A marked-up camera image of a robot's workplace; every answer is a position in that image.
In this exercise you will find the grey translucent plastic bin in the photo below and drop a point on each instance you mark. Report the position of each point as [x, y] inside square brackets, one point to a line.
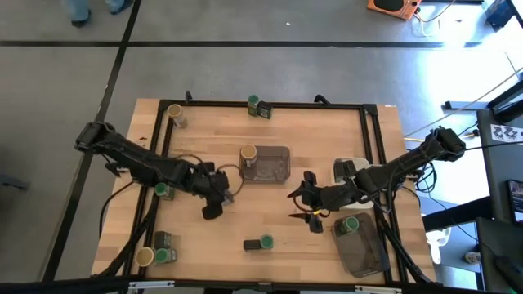
[363, 253]
[271, 167]

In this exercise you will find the dark blue box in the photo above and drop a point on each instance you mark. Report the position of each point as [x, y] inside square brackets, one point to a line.
[498, 12]

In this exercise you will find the black monitor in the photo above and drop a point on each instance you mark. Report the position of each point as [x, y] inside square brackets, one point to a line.
[508, 107]

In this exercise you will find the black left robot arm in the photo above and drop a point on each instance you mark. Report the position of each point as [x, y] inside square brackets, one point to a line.
[135, 161]

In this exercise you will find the dark chair base leg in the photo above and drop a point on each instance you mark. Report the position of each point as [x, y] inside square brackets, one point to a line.
[14, 183]

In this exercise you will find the beige cup at top left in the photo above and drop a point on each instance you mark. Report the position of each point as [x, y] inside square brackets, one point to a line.
[174, 111]

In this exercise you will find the gold-lidded glass seasoning jar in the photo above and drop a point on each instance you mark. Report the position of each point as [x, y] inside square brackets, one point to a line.
[248, 152]

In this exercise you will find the dark grey desk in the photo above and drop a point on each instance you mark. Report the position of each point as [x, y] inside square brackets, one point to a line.
[490, 245]
[496, 171]

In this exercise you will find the white sheet black marks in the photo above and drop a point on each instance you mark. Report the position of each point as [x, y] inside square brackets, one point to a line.
[506, 133]

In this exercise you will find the white power plug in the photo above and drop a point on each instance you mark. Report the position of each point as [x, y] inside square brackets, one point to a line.
[473, 257]

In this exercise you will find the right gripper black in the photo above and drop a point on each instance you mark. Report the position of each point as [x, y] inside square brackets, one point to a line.
[323, 198]

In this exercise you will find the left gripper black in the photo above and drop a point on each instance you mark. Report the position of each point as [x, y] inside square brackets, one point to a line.
[206, 188]

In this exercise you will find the person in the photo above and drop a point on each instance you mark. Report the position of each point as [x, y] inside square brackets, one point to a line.
[79, 10]

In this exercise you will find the black frame hook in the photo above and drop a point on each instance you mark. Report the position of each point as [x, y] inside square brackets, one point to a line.
[322, 99]
[188, 97]

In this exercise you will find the black floor stand bar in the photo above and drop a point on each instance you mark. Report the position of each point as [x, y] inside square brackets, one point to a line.
[466, 105]

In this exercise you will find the white plastic device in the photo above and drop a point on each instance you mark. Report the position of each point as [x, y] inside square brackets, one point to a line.
[437, 241]

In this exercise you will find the beige cup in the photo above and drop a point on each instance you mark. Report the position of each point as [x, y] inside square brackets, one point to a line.
[174, 111]
[145, 257]

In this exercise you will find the black aluminium table frame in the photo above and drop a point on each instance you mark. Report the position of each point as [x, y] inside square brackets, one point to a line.
[294, 105]

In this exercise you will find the black desk leg beam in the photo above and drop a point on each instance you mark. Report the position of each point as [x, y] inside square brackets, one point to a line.
[457, 213]

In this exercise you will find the beige cup at bottom left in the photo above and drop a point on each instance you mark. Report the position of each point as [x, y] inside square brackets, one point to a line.
[145, 257]

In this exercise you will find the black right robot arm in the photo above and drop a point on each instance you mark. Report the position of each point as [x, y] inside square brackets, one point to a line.
[392, 169]

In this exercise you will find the silver metal bracket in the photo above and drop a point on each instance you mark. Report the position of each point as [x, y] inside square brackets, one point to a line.
[378, 290]
[151, 285]

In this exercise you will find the black smartphone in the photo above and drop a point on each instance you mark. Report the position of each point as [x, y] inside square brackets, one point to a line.
[515, 204]

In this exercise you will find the orange box with black disc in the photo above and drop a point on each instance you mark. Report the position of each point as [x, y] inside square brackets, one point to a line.
[402, 12]

